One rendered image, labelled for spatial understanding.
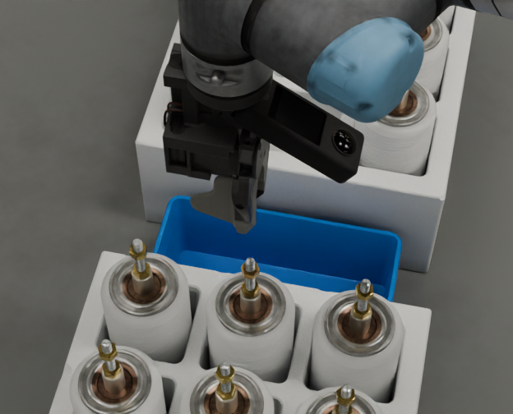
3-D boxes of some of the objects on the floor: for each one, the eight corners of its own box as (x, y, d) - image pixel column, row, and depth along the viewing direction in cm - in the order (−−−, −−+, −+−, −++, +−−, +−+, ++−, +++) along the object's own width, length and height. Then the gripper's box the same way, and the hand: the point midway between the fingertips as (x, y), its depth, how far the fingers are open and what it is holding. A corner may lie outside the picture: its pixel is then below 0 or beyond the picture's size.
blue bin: (395, 282, 159) (404, 233, 149) (382, 354, 153) (391, 309, 143) (175, 242, 162) (170, 192, 152) (154, 312, 156) (148, 264, 146)
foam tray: (464, 57, 181) (482, -29, 166) (427, 274, 160) (445, 198, 145) (212, 16, 185) (209, -72, 171) (145, 221, 164) (134, 142, 149)
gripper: (185, 7, 100) (196, 158, 118) (150, 108, 94) (167, 251, 112) (285, 23, 99) (281, 173, 117) (257, 126, 93) (257, 268, 111)
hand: (255, 209), depth 113 cm, fingers open, 3 cm apart
